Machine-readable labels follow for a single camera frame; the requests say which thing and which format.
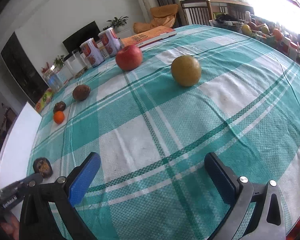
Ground dark mangosteen far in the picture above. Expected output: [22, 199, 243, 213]
[53, 101, 66, 113]

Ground green plant white vase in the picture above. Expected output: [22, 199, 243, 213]
[53, 55, 64, 68]

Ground kiwi print pouch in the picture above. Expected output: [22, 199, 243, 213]
[35, 88, 53, 113]

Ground black television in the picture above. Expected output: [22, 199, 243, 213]
[63, 21, 100, 53]

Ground small green-brown pear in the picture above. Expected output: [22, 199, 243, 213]
[171, 55, 202, 87]

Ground red-white can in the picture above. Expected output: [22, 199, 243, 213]
[80, 38, 104, 67]
[98, 27, 121, 57]

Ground fruit basket on side table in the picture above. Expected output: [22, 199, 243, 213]
[241, 21, 283, 47]

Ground teal plaid tablecloth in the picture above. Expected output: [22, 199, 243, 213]
[29, 25, 300, 239]

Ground wooden desk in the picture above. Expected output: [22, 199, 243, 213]
[204, 0, 255, 20]

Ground black glass cabinet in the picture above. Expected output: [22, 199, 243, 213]
[1, 33, 48, 104]

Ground orange mandarin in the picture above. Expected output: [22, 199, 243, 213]
[53, 111, 65, 125]

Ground large potted green plant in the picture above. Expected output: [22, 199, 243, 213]
[107, 16, 129, 33]

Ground small sweet potato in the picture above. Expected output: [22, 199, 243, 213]
[72, 85, 91, 101]

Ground gold-lid glass jar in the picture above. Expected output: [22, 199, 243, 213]
[43, 65, 64, 93]

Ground left red-white can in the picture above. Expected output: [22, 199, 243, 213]
[80, 38, 104, 67]

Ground right red-white can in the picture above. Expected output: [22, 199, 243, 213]
[98, 27, 121, 57]

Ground orange book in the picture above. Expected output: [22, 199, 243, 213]
[121, 26, 177, 48]

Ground orange lounge chair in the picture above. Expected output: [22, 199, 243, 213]
[133, 4, 179, 34]

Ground wooden dining chair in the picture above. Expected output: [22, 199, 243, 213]
[180, 0, 213, 25]

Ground red flowers in vase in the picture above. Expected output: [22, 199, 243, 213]
[41, 62, 50, 74]

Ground red apple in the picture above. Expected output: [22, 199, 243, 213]
[115, 45, 143, 71]

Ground person's left hand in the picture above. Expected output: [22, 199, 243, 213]
[0, 213, 19, 240]

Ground dark brown wrinkled fruit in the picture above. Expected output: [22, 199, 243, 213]
[32, 157, 53, 179]

